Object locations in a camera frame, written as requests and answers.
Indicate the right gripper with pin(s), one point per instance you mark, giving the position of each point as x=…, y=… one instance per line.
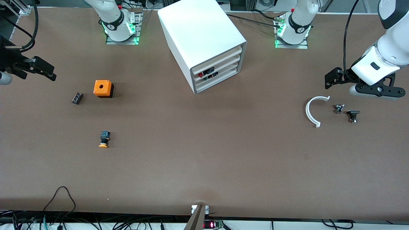
x=9, y=57

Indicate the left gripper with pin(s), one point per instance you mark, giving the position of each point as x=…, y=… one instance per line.
x=346, y=76

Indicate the white plastic drawer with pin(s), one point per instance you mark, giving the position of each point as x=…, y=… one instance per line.
x=228, y=62
x=228, y=55
x=228, y=76
x=228, y=69

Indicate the red push button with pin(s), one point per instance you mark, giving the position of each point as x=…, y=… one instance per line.
x=200, y=75

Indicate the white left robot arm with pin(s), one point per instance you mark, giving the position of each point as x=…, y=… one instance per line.
x=300, y=19

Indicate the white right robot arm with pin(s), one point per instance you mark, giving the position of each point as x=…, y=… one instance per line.
x=111, y=12

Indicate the yellow push button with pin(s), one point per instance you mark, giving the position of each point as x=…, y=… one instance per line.
x=104, y=137

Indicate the white drawer cabinet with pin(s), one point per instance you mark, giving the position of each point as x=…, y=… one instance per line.
x=198, y=28

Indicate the small silver metal part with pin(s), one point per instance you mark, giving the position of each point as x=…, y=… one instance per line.
x=339, y=109

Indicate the white curved plastic arc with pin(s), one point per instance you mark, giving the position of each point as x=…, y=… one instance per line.
x=307, y=111

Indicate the small black contact block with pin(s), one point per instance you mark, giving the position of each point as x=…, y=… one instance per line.
x=77, y=98

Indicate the black green electronic part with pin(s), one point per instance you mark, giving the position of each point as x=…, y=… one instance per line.
x=213, y=75

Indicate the device with red display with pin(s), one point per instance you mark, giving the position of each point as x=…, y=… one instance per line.
x=212, y=224

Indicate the small black switch part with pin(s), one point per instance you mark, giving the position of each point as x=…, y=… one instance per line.
x=352, y=113

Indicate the aluminium left arm base plate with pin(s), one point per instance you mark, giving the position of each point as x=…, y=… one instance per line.
x=292, y=46

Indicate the aluminium frame profile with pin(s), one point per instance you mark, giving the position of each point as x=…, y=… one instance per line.
x=24, y=9

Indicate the orange button enclosure box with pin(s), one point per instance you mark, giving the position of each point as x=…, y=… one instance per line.
x=102, y=88

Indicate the metal bracket with screws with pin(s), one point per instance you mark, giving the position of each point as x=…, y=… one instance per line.
x=207, y=209

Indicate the brown camera support post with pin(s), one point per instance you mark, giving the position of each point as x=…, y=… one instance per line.
x=195, y=220

